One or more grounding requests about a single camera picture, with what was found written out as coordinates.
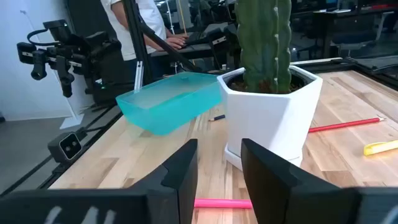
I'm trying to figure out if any yellow pen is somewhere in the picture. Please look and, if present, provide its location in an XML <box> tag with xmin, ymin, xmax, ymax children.
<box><xmin>363</xmin><ymin>139</ymin><xmax>398</xmax><ymax>156</ymax></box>

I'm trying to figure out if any green cactus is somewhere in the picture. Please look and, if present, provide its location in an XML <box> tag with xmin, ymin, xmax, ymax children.
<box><xmin>234</xmin><ymin>0</ymin><xmax>293</xmax><ymax>94</ymax></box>

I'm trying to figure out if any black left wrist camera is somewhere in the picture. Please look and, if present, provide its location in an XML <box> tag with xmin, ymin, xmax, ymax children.
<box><xmin>42</xmin><ymin>19</ymin><xmax>72</xmax><ymax>43</ymax></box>

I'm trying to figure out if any teal translucent plastic bin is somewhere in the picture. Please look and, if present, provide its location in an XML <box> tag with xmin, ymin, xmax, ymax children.
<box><xmin>115</xmin><ymin>71</ymin><xmax>223</xmax><ymax>136</ymax></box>

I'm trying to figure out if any white hexagonal plant pot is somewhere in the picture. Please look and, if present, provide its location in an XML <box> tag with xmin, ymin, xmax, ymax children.
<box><xmin>216</xmin><ymin>64</ymin><xmax>323</xmax><ymax>171</ymax></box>

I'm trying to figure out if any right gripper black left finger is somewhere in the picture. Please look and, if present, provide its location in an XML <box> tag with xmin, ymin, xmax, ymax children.
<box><xmin>0</xmin><ymin>139</ymin><xmax>198</xmax><ymax>224</ymax></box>

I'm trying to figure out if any red pencil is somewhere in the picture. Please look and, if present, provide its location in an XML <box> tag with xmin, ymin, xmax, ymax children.
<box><xmin>308</xmin><ymin>116</ymin><xmax>386</xmax><ymax>134</ymax></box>

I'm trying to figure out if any pink pen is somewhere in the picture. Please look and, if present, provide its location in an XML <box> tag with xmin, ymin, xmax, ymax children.
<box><xmin>194</xmin><ymin>198</ymin><xmax>253</xmax><ymax>209</ymax></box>

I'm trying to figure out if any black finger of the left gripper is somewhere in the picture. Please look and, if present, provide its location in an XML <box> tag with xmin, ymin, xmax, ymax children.
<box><xmin>30</xmin><ymin>49</ymin><xmax>48</xmax><ymax>81</ymax></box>
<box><xmin>55</xmin><ymin>55</ymin><xmax>75</xmax><ymax>98</ymax></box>

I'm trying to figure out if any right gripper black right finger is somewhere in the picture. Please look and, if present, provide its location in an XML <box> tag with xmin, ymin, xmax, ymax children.
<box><xmin>241</xmin><ymin>138</ymin><xmax>398</xmax><ymax>224</ymax></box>

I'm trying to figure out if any silver aluminium bracket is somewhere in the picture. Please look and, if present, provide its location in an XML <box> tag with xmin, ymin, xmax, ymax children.
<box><xmin>134</xmin><ymin>60</ymin><xmax>144</xmax><ymax>93</ymax></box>

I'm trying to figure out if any black office chair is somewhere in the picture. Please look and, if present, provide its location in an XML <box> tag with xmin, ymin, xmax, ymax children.
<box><xmin>331</xmin><ymin>12</ymin><xmax>392</xmax><ymax>58</ymax></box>

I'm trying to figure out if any black table-level camera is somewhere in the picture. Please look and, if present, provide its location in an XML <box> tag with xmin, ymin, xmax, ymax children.
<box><xmin>47</xmin><ymin>131</ymin><xmax>83</xmax><ymax>164</ymax></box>

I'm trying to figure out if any person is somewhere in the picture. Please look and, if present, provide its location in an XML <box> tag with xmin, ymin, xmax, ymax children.
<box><xmin>101</xmin><ymin>0</ymin><xmax>190</xmax><ymax>82</ymax></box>

